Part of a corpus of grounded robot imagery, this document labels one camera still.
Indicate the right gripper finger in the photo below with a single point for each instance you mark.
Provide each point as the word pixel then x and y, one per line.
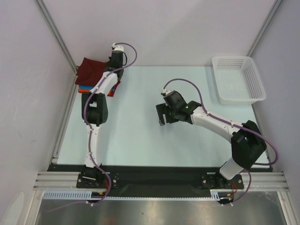
pixel 161 108
pixel 162 119

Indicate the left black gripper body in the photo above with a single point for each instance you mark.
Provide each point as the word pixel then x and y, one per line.
pixel 121 67

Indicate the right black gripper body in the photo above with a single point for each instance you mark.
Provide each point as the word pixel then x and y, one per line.
pixel 164 112

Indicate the dark red t shirt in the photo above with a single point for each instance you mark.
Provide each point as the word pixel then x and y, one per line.
pixel 113 90
pixel 90 72

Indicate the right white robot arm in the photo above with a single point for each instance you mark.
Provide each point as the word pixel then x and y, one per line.
pixel 247 144

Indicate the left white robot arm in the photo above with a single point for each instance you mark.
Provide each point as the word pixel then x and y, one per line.
pixel 95 88

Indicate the folded dark red t shirt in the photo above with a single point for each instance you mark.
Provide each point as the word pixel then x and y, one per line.
pixel 113 90

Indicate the folded orange t shirt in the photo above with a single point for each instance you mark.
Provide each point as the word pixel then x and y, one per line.
pixel 83 89

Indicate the folded blue t shirt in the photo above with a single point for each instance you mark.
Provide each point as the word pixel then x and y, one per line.
pixel 84 88

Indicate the white plastic basket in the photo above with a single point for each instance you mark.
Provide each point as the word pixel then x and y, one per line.
pixel 237 80

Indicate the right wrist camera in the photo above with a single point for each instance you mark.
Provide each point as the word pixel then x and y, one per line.
pixel 173 99

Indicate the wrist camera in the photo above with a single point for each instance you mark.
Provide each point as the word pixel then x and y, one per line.
pixel 117 47
pixel 173 99

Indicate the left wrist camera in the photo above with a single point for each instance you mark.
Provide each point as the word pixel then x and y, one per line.
pixel 117 47

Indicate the left aluminium frame post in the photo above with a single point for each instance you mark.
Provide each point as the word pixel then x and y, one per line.
pixel 55 32

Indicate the aluminium frame post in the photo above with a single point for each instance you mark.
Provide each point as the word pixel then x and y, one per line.
pixel 275 8
pixel 55 32

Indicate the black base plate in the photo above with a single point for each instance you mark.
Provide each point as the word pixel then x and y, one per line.
pixel 162 181

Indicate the white slotted cable duct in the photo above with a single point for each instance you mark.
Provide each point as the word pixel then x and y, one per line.
pixel 86 195

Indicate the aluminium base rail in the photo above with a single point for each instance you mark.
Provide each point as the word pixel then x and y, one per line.
pixel 260 181

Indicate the right aluminium frame post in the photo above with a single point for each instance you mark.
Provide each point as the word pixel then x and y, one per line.
pixel 275 8

